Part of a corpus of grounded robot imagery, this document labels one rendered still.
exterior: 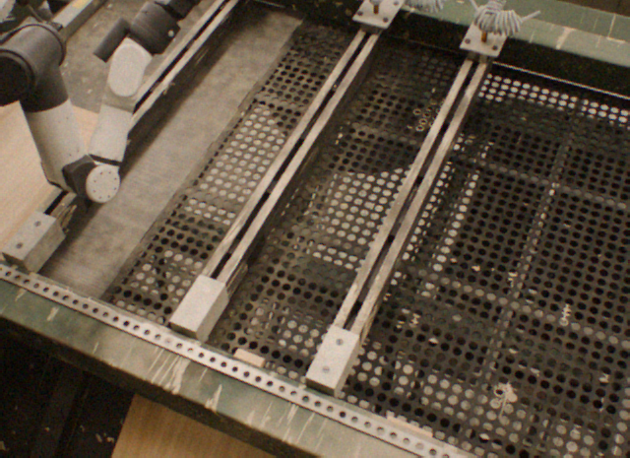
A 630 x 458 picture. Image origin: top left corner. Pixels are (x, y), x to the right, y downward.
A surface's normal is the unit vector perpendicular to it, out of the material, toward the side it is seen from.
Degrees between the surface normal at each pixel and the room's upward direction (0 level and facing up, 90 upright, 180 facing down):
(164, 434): 90
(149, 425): 90
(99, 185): 90
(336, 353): 58
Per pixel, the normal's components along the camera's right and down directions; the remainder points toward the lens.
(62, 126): 0.77, 0.25
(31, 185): -0.03, -0.61
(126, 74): 0.25, 0.14
